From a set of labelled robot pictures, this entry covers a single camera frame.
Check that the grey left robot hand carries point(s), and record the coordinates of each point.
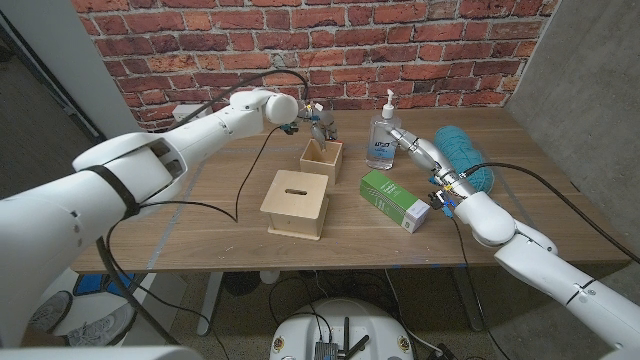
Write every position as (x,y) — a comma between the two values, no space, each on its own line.
(320,131)

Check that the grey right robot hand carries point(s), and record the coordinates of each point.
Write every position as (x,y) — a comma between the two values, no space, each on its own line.
(430,155)

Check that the wooden drawer with red front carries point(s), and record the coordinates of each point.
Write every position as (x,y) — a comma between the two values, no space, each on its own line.
(325,167)

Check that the wooden box with slot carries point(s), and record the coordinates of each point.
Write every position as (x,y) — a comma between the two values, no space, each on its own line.
(295,205)

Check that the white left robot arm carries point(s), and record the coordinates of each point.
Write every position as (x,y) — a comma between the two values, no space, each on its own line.
(150,160)

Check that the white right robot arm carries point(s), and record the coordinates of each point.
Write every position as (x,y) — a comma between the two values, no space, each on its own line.
(540,265)

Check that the teal yarn skein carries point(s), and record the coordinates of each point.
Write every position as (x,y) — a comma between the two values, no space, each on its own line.
(467,155)

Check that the clear hand sanitizer pump bottle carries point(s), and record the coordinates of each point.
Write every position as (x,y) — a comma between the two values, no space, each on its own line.
(383,150)

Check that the green and white package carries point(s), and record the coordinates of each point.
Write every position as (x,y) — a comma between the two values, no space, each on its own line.
(392,200)

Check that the small grey computer box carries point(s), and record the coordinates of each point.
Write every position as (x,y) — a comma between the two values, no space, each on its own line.
(325,351)

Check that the red brick print backdrop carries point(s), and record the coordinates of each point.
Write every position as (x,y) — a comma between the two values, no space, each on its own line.
(400,50)

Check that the white power outlet strip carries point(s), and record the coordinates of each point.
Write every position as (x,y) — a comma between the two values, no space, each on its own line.
(182,111)

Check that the dark table leg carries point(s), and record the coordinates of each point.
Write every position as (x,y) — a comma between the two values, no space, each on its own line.
(467,300)

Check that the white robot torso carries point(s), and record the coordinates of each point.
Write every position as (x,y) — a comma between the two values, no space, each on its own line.
(345,315)

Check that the black antenna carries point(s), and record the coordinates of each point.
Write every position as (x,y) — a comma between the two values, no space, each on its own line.
(345,335)
(360,346)

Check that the white table leg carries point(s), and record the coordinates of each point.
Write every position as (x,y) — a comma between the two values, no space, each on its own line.
(210,300)

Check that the grey sneaker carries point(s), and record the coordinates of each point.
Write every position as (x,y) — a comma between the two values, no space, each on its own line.
(100,327)
(50,310)

